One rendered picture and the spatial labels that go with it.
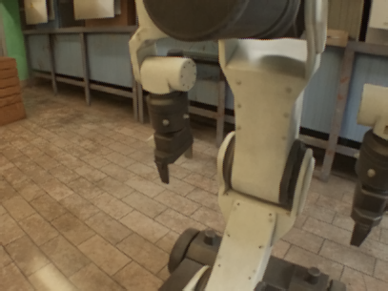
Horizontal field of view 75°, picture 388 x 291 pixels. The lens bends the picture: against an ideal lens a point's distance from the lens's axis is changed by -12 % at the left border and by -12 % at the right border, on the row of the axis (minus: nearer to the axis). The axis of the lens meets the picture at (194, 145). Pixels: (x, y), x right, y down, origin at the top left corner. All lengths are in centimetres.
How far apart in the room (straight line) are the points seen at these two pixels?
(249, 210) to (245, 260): 11
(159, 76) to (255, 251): 42
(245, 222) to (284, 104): 29
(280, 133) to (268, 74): 11
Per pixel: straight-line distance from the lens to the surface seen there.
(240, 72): 49
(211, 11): 24
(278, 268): 97
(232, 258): 67
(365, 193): 53
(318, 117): 180
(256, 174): 56
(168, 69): 56
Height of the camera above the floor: 90
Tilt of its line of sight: 25 degrees down
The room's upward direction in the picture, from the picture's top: 1 degrees clockwise
